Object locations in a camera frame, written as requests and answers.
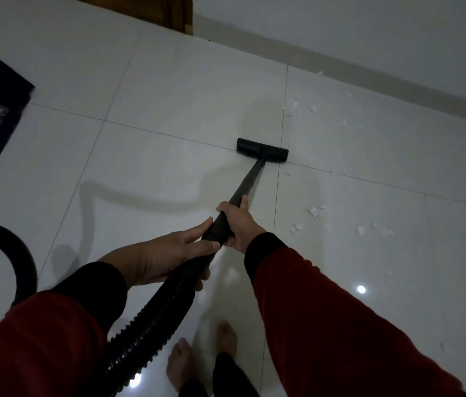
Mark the scattered white paper scraps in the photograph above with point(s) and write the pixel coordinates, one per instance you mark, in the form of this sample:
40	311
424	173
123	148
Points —
313	211

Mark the person's left forearm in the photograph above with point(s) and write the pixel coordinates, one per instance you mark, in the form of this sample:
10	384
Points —
30	347

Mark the person's right forearm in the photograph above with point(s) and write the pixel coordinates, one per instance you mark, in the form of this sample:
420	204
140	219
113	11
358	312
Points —
340	326

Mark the person's right thumb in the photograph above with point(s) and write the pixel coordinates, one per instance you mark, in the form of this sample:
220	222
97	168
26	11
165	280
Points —
244	201

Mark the black vacuum wand with nozzle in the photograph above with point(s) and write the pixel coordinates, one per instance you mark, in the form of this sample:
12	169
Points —
261	150

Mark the person's right hand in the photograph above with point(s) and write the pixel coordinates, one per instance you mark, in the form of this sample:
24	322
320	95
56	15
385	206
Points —
246	227

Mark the person's right leg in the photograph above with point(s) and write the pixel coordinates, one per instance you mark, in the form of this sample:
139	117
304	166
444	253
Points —
233	378

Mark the person's left hand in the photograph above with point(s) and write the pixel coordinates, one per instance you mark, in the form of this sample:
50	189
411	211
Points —
150	260

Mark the grey baseboard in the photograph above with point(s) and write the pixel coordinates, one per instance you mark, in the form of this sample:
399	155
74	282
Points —
340	71

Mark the person's left foot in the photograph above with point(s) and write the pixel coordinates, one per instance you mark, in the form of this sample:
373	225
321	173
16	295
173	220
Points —
180	363

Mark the person's right foot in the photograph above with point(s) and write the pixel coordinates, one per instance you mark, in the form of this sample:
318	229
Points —
226	336

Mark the person's foot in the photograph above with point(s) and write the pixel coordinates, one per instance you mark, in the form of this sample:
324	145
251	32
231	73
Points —
180	363
226	336

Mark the person's left thumb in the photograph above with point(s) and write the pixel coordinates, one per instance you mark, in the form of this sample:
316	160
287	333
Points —
202	247

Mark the person's left leg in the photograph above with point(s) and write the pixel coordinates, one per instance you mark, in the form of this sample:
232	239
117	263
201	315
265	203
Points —
193	389

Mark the person's leg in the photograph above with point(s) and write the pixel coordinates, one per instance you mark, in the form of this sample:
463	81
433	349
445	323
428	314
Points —
193	389
233	378

